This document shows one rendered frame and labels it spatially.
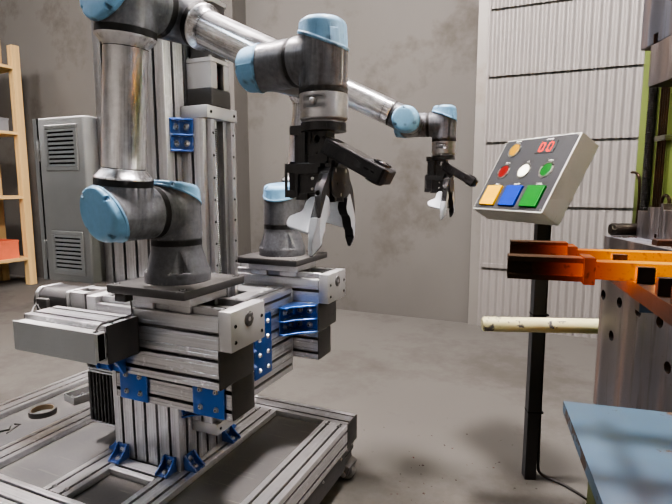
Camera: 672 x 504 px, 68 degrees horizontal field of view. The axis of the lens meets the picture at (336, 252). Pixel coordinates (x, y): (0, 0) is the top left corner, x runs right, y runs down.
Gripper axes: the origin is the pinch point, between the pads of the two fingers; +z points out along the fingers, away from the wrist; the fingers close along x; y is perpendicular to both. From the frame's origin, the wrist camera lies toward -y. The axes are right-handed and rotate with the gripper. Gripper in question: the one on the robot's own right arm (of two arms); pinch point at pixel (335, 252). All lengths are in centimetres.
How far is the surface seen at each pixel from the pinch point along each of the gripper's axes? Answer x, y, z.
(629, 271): 1.8, -40.3, 0.1
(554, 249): -10.0, -31.7, -0.9
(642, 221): -67, -51, -2
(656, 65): -67, -51, -38
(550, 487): -106, -35, 93
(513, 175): -107, -18, -14
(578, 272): 1.7, -34.7, 0.6
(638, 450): -5, -44, 26
